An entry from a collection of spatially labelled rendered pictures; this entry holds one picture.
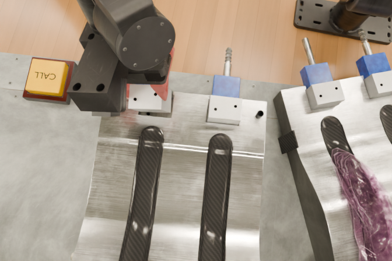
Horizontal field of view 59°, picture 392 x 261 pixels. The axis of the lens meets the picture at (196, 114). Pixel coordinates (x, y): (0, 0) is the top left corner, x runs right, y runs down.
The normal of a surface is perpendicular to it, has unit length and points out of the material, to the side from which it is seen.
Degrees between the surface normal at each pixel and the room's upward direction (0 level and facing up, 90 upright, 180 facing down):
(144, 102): 16
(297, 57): 0
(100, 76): 22
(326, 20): 0
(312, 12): 0
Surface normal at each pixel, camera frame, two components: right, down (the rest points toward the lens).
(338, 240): 0.08, -0.04
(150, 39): 0.54, 0.66
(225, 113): 0.04, -0.25
